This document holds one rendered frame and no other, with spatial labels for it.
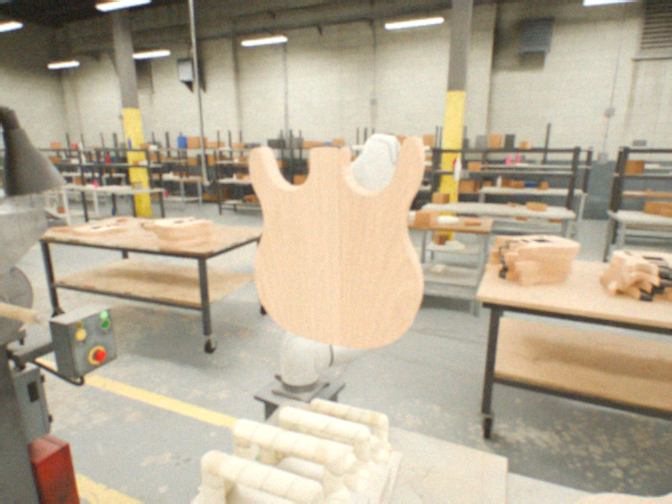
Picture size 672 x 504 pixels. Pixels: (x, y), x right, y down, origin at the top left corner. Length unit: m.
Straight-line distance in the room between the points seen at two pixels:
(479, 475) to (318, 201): 0.74
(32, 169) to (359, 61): 11.65
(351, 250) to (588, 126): 11.04
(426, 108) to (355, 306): 11.17
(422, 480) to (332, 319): 0.45
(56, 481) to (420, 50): 11.51
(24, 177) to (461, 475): 1.26
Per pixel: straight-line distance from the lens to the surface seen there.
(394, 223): 0.73
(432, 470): 1.12
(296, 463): 0.97
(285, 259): 0.83
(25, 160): 1.27
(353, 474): 0.83
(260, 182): 0.82
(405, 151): 0.71
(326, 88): 12.85
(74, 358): 1.63
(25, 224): 1.15
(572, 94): 11.69
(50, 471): 1.93
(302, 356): 1.64
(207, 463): 0.72
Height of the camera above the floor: 1.66
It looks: 14 degrees down
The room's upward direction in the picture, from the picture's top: straight up
